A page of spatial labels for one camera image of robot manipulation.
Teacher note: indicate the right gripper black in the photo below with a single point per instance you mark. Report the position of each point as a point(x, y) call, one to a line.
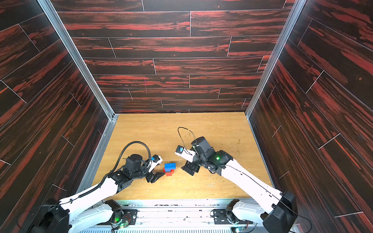
point(193, 163)

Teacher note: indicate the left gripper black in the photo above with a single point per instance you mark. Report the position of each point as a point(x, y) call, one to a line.
point(158, 175)

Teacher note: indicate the red long lego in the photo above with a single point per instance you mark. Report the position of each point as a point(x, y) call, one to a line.
point(165, 172)

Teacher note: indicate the blue long lego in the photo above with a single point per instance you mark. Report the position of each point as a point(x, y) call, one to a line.
point(170, 166)

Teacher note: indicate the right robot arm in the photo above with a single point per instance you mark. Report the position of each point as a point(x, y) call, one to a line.
point(274, 209)

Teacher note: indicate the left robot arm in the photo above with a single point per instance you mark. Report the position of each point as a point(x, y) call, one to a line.
point(89, 207)

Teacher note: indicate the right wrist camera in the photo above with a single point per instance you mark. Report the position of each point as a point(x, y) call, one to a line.
point(188, 155)

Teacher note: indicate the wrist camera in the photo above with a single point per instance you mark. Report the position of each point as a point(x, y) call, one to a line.
point(188, 155)
point(155, 161)

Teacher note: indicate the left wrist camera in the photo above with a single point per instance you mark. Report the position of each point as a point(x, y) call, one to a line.
point(155, 161)

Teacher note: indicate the aluminium front rail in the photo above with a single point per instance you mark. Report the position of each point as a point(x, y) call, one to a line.
point(180, 216)

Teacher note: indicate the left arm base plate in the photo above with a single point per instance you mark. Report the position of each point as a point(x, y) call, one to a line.
point(123, 217)

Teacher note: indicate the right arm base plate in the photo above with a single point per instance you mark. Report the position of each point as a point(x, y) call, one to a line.
point(221, 217)

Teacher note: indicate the right aluminium corner post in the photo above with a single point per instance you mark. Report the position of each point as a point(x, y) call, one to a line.
point(285, 33)

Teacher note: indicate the aluminium corner post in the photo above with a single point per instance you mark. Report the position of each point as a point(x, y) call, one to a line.
point(285, 33)
point(66, 39)

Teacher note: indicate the left aluminium corner post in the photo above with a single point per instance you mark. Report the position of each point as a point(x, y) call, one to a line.
point(66, 39)

